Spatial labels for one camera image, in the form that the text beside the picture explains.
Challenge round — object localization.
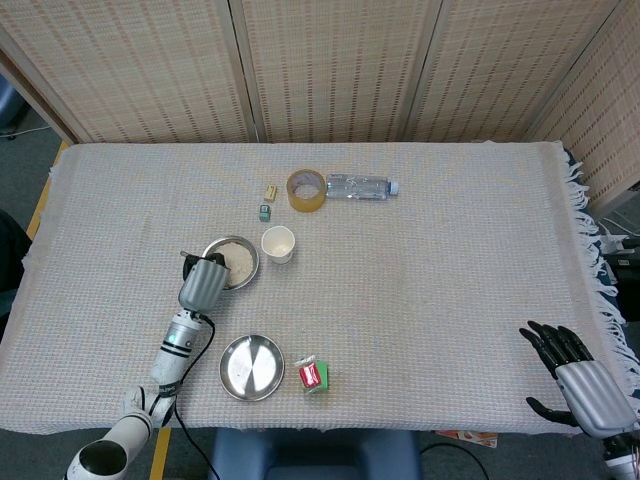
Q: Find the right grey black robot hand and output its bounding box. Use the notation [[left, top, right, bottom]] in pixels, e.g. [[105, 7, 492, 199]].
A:
[[518, 320, 640, 440]]

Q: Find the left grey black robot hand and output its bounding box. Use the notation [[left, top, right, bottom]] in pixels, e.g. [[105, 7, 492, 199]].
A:
[[178, 251, 230, 312]]

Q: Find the steel bowl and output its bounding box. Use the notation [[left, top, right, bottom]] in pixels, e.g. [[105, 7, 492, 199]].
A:
[[199, 235, 261, 291]]

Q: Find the white paper cup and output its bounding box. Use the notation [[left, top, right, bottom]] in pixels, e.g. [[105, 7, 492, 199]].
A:
[[260, 225, 296, 265]]

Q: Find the steel plate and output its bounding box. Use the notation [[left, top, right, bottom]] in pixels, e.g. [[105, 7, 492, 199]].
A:
[[218, 334, 286, 402]]

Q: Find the orange printed paper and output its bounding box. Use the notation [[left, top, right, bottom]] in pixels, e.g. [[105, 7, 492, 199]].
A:
[[433, 429, 501, 450]]

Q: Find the yellow tape roll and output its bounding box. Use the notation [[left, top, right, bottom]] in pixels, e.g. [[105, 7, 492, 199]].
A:
[[285, 168, 327, 214]]

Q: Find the red item in clear wrapper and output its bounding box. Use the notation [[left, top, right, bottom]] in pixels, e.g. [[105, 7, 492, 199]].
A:
[[294, 354, 324, 395]]

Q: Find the white power strip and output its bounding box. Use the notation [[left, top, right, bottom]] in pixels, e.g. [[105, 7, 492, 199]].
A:
[[597, 217, 640, 257]]

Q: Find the green block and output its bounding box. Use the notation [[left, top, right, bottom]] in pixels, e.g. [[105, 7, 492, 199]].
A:
[[312, 361, 332, 393]]

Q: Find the clear plastic water bottle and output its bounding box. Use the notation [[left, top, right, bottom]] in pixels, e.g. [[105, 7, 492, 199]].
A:
[[325, 172, 400, 202]]

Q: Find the black object beside table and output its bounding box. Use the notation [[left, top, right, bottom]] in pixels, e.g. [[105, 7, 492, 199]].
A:
[[0, 208, 34, 301]]

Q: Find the beige woven tablecloth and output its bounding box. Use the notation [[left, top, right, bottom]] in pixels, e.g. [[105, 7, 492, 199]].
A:
[[0, 139, 640, 436]]

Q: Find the woven bamboo screen panel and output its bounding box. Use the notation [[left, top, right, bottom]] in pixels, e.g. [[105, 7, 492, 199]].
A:
[[227, 0, 444, 145], [524, 0, 640, 211], [407, 0, 629, 145], [0, 0, 259, 145]]

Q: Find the blue chair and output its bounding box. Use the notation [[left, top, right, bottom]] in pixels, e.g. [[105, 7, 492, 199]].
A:
[[0, 79, 25, 132]]

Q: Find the black floor cable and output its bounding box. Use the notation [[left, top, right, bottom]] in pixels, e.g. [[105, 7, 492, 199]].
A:
[[418, 441, 494, 480]]

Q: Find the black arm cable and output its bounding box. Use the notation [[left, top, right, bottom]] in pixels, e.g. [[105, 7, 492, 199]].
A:
[[149, 313, 222, 480]]

